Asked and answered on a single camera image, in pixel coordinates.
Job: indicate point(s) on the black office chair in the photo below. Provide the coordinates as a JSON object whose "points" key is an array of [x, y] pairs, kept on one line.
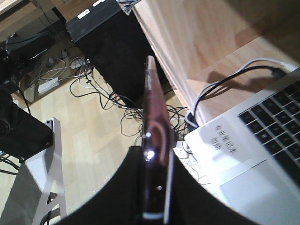
{"points": [[21, 134]]}

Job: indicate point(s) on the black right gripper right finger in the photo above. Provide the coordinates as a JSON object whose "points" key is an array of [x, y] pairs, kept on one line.
{"points": [[191, 204]]}

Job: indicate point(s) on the wooden desk shelf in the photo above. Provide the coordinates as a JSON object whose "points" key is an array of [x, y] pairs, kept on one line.
{"points": [[200, 41]]}

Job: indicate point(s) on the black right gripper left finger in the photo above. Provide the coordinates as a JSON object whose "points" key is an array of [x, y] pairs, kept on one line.
{"points": [[117, 202]]}

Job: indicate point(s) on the white power strip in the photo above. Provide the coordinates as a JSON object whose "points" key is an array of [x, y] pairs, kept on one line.
{"points": [[48, 85]]}

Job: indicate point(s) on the black smartphone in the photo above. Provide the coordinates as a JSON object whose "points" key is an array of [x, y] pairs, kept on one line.
{"points": [[157, 139]]}

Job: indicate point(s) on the silver laptop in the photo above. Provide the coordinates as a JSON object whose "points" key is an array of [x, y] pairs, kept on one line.
{"points": [[251, 154]]}

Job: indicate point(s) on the black computer tower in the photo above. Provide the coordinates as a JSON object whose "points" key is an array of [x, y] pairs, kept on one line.
{"points": [[116, 46]]}

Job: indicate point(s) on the grey desk leg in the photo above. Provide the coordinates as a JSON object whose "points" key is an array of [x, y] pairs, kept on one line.
{"points": [[38, 190]]}

